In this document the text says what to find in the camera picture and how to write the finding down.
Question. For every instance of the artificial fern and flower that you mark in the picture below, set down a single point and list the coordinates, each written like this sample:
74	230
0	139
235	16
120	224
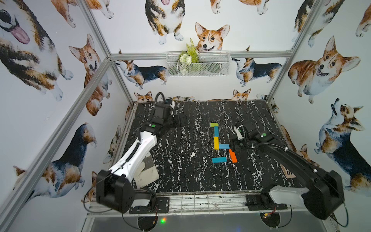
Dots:
187	60

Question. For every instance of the beige litter scoop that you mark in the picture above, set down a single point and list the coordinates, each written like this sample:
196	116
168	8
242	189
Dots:
288	174

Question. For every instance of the yellow building block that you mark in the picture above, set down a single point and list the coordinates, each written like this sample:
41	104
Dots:
216	143

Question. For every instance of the teal block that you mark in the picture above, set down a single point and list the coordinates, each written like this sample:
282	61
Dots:
216	131

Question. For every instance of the orange building block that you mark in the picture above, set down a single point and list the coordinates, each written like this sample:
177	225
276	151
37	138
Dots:
233	156

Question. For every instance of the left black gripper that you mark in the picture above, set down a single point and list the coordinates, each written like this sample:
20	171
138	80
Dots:
176	120

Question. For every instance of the light blue block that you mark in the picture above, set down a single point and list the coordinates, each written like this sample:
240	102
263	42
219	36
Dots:
224	146

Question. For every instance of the white wire basket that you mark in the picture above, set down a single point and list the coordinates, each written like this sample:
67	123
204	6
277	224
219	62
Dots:
211	64

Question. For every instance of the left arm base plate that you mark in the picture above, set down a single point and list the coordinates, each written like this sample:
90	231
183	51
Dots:
161	205

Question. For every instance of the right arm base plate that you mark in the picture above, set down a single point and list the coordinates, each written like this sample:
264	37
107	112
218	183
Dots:
258	202

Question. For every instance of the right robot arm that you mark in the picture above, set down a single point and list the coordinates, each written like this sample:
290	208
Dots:
321	192

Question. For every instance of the aluminium front rail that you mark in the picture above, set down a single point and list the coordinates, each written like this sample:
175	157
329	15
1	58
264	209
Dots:
197	204

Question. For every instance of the white work glove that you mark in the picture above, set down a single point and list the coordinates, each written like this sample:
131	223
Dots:
146	173

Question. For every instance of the teal block diagonal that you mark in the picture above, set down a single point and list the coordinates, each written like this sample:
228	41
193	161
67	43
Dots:
219	160

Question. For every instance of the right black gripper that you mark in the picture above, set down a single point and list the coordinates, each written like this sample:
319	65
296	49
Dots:
234	144

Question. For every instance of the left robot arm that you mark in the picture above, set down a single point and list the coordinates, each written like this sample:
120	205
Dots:
114	187

